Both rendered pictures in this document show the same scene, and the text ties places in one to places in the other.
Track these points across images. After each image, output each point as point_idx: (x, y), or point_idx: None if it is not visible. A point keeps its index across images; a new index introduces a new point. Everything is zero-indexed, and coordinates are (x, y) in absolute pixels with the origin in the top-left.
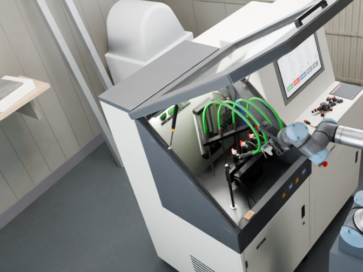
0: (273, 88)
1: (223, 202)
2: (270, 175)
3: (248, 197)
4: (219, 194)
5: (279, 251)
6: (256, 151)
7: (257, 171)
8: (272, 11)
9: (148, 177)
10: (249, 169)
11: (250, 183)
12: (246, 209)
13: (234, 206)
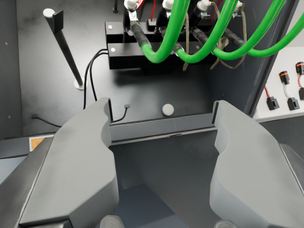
0: None
1: (78, 63)
2: (175, 84)
3: (114, 88)
4: (87, 45)
5: (119, 143)
6: (148, 55)
7: (160, 68)
8: None
9: None
10: (143, 58)
11: (140, 71)
12: (90, 103)
13: (80, 85)
